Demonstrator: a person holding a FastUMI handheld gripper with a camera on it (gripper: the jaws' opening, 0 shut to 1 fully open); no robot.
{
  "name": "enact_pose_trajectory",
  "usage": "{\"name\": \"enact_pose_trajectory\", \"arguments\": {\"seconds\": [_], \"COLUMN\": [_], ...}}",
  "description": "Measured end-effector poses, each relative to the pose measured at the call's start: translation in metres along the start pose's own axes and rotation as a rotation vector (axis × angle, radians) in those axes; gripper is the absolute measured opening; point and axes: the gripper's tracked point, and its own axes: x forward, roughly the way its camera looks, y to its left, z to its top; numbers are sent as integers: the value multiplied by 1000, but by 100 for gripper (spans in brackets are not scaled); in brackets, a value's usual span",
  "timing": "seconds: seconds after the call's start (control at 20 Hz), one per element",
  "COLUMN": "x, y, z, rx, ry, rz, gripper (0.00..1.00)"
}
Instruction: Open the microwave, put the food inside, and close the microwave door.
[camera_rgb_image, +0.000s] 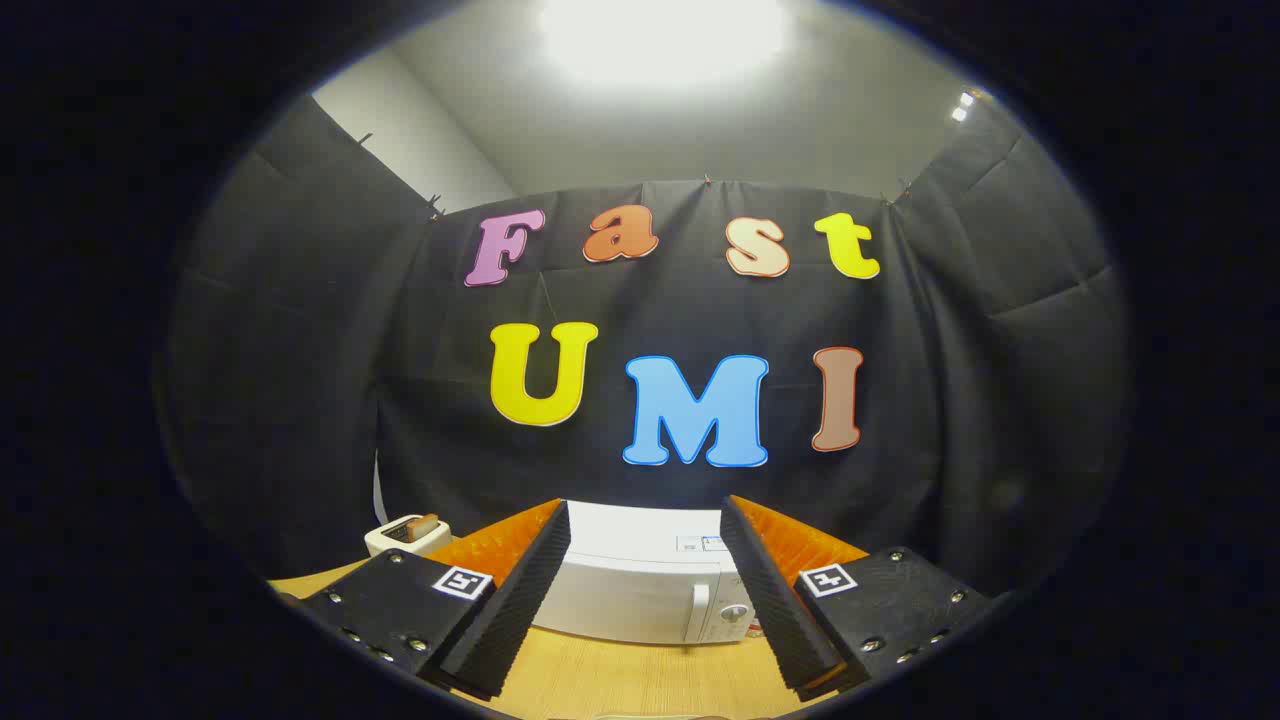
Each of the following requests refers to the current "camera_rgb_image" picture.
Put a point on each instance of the white microwave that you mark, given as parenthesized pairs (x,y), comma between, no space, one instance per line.
(640,590)

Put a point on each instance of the white toaster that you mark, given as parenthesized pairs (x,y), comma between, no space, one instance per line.
(385,540)

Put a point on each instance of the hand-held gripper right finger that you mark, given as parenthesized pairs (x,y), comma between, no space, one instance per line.
(775,600)

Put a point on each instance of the toast slice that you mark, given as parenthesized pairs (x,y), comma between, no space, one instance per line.
(424,525)

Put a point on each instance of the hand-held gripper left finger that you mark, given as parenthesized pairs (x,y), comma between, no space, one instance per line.
(520,600)

